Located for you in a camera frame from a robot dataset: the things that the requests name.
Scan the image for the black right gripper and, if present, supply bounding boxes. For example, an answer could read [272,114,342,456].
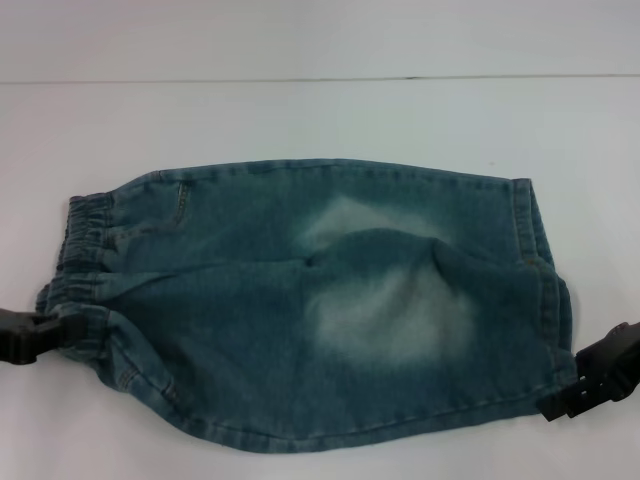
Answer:
[541,321,640,419]

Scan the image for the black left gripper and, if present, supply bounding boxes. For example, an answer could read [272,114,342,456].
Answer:
[0,306,90,367]

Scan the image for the blue denim shorts with print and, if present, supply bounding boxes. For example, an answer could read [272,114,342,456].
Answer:
[34,157,576,454]

